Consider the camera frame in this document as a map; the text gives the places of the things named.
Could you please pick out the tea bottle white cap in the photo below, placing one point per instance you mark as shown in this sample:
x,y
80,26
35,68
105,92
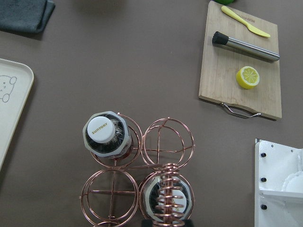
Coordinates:
x,y
106,135

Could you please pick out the tea bottle middle slot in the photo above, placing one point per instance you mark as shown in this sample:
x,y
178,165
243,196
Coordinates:
x,y
149,194

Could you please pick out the bamboo cutting board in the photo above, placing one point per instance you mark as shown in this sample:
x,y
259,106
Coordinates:
x,y
220,65

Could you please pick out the steel muddler black tip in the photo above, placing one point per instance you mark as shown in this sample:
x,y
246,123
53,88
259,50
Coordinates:
x,y
222,39

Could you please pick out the half lemon slice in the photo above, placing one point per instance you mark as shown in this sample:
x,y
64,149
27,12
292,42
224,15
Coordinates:
x,y
247,77

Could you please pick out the yellow plastic knife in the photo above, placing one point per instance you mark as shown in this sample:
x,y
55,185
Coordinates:
x,y
249,26

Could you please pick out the green lime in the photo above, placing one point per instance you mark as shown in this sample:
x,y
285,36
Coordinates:
x,y
224,2

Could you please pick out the cream rabbit tray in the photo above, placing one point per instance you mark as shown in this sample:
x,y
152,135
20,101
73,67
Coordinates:
x,y
16,80

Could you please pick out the grey folded cloth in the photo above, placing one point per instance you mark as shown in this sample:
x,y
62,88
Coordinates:
x,y
26,16

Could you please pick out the copper wire bottle basket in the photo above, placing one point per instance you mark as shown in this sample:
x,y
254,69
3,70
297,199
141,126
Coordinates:
x,y
111,196

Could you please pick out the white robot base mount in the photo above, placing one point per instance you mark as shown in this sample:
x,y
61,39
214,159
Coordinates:
x,y
278,185

